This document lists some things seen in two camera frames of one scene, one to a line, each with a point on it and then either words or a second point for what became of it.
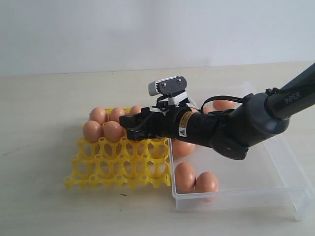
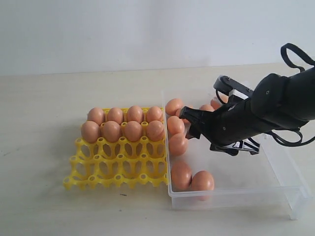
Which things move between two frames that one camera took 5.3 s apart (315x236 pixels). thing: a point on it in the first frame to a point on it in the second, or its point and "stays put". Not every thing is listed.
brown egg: x=92 y=131 stays put
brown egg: x=98 y=114 stays put
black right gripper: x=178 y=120 to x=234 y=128
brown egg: x=135 y=109 stays put
